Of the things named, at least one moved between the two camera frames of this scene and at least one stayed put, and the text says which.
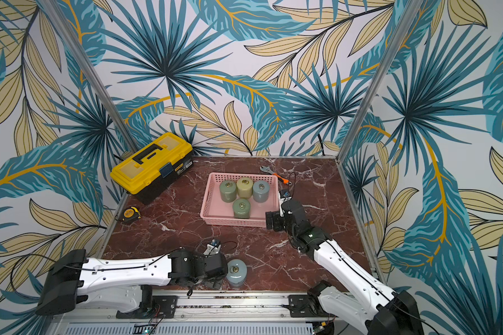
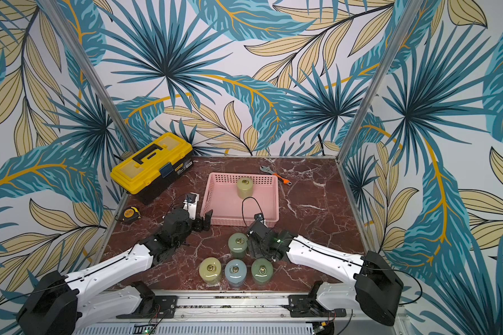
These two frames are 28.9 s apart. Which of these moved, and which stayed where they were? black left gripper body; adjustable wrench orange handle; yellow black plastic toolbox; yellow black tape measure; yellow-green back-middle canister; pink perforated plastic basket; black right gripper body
Moved: black left gripper body; black right gripper body
Stayed: yellow black plastic toolbox; adjustable wrench orange handle; yellow black tape measure; pink perforated plastic basket; yellow-green back-middle canister
